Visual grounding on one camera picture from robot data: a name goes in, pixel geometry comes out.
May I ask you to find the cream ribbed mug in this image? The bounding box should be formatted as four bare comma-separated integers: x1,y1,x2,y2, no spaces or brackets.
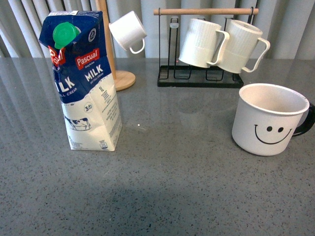
179,19,230,68
218,20,270,74

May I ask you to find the white smiley face mug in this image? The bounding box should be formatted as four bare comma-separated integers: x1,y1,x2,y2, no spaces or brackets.
232,83,315,156

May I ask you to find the right cream ribbed mug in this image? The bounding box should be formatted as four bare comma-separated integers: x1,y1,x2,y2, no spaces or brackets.
218,20,270,74

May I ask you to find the blue white milk carton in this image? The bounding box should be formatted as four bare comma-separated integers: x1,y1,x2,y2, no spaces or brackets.
39,11,122,151

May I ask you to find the left cream ribbed mug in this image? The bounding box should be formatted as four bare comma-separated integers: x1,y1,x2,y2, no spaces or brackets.
179,19,230,68

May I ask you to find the black wire mug rack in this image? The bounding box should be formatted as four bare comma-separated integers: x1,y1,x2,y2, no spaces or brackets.
154,7,259,89

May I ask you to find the wooden mug tree stand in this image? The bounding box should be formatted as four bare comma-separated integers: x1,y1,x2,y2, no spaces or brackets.
95,0,135,91

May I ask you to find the small white hanging mug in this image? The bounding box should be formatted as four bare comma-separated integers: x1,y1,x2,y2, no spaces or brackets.
109,11,147,54

